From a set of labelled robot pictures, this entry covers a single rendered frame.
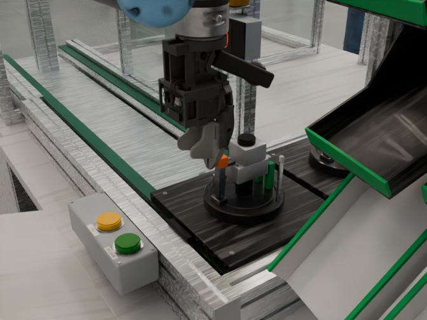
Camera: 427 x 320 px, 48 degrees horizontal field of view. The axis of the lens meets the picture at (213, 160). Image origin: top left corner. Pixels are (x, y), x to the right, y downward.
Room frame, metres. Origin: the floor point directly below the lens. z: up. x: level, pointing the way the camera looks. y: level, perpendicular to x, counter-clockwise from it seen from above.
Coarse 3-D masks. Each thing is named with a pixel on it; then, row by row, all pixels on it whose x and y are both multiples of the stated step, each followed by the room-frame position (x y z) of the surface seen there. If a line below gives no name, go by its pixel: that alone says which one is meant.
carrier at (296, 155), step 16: (288, 144) 0.92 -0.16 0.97; (304, 144) 0.92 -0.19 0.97; (272, 160) 0.85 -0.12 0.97; (288, 160) 0.85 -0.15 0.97; (304, 160) 0.85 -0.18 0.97; (320, 160) 0.82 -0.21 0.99; (288, 176) 0.81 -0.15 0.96; (304, 176) 0.79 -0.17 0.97; (320, 176) 0.79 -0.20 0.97; (336, 176) 0.79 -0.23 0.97; (320, 192) 0.74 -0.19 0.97
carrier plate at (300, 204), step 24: (168, 192) 0.73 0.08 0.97; (192, 192) 0.73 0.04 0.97; (288, 192) 0.73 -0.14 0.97; (312, 192) 0.73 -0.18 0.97; (168, 216) 0.68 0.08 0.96; (192, 216) 0.66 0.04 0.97; (288, 216) 0.66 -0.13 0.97; (192, 240) 0.62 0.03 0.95; (216, 240) 0.60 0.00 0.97; (240, 240) 0.60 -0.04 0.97; (264, 240) 0.60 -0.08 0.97; (288, 240) 0.60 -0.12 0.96; (240, 264) 0.55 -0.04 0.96
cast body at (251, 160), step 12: (240, 144) 0.69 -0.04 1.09; (252, 144) 0.69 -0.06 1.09; (264, 144) 0.70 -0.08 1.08; (240, 156) 0.68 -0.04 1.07; (252, 156) 0.68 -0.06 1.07; (264, 156) 0.70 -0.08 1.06; (228, 168) 0.69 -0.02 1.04; (240, 168) 0.67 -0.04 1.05; (252, 168) 0.69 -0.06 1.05; (264, 168) 0.70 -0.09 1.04; (240, 180) 0.67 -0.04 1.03
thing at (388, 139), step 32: (416, 32) 0.55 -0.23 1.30; (384, 64) 0.54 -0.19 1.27; (416, 64) 0.56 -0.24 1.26; (352, 96) 0.52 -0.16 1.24; (384, 96) 0.53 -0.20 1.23; (416, 96) 0.51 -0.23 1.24; (320, 128) 0.50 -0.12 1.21; (352, 128) 0.50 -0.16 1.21; (384, 128) 0.48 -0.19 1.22; (416, 128) 0.46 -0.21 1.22; (352, 160) 0.42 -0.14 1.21; (384, 160) 0.43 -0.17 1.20; (416, 160) 0.39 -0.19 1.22; (384, 192) 0.38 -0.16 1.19
